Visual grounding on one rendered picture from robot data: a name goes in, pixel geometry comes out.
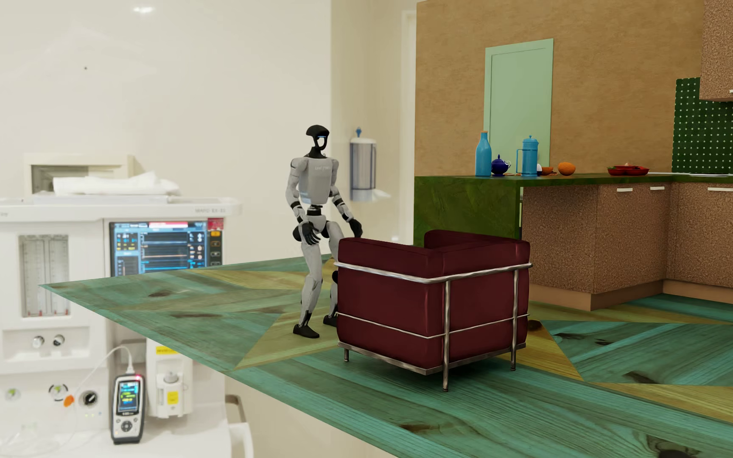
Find dark red chrome-framed armchair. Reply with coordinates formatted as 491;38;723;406
333;229;533;393

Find robot right leg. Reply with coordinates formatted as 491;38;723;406
293;214;330;339

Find robot leg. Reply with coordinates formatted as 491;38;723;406
322;237;342;328
293;214;330;339

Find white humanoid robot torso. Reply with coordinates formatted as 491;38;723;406
296;154;339;216

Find robot left leg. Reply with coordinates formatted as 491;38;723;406
322;237;342;328

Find black robot head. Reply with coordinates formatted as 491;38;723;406
306;125;330;154

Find tall blue bottle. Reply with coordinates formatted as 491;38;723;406
475;131;492;178

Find patient monitor screen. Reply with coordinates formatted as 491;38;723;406
109;218;225;277

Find blue lidded pitcher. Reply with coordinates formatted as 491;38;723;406
516;135;540;178

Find folded white towel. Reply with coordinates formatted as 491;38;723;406
53;171;182;197

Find white vaporizer canister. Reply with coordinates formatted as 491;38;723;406
145;340;193;420

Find mint green door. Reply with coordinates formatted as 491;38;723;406
484;39;555;176

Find handheld white pulse monitor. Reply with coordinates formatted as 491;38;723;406
111;374;146;445

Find white anesthesia machine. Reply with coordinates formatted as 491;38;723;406
0;153;254;458

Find brown kitchen base cabinets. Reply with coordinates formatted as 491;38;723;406
414;172;733;313

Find green dotted backsplash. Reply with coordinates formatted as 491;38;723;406
672;78;733;176

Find wall paper towel dispenser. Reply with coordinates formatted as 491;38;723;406
349;127;392;204

